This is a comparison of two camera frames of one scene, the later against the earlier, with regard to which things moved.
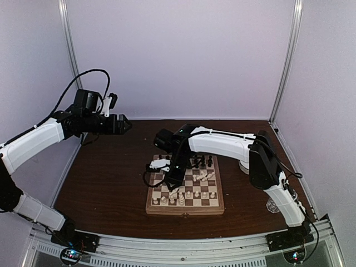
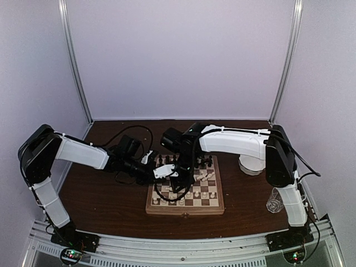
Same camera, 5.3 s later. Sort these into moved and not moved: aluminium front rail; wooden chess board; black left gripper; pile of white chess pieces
Moved: black left gripper
Not moved: aluminium front rail; wooden chess board; pile of white chess pieces
